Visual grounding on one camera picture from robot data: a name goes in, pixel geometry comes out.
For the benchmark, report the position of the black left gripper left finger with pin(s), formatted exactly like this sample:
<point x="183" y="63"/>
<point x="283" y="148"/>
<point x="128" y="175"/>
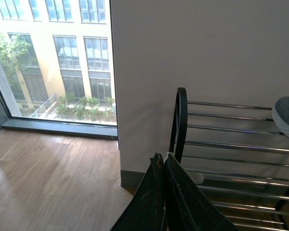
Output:
<point x="146" y="211"/>

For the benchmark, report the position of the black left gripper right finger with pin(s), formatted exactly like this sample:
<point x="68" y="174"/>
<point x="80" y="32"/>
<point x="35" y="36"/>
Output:
<point x="187" y="208"/>

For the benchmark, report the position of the grey knit sneaker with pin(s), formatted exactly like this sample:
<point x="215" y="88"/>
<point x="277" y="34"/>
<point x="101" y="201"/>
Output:
<point x="280" y="115"/>

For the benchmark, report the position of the black metal shoe rack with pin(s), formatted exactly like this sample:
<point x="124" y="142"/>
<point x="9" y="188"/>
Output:
<point x="243" y="156"/>

